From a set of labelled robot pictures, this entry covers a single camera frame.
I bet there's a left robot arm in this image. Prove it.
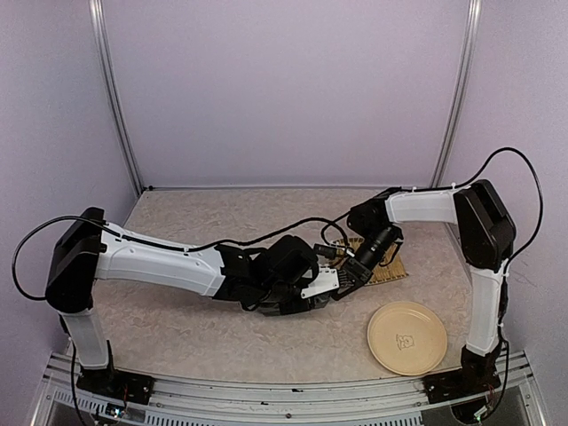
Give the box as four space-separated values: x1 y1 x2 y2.
45 208 339 395

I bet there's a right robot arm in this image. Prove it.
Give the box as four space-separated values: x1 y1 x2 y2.
334 179 517 357

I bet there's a woven bamboo tray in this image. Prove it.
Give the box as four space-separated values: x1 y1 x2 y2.
327 237 407 286

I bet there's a beige round plate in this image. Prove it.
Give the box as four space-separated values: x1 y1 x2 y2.
367 302 447 376

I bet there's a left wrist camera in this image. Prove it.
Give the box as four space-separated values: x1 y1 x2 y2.
300 266 340 299

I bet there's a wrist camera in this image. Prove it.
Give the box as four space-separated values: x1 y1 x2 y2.
300 266 340 299
313 243 354 262

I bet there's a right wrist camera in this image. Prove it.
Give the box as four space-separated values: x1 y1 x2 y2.
313 243 354 262

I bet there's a front aluminium rail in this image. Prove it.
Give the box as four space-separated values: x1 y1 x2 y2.
25 351 552 425

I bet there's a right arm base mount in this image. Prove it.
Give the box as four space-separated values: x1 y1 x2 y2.
422 344 501 404

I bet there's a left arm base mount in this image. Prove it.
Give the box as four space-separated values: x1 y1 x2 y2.
76 341 155 406

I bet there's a right aluminium frame post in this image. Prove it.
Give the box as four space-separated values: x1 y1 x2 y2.
430 0 482 187

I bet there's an aluminium frame post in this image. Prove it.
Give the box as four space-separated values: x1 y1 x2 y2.
89 0 146 197
430 0 482 187

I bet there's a left aluminium frame post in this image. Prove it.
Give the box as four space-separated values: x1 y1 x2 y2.
89 0 146 197

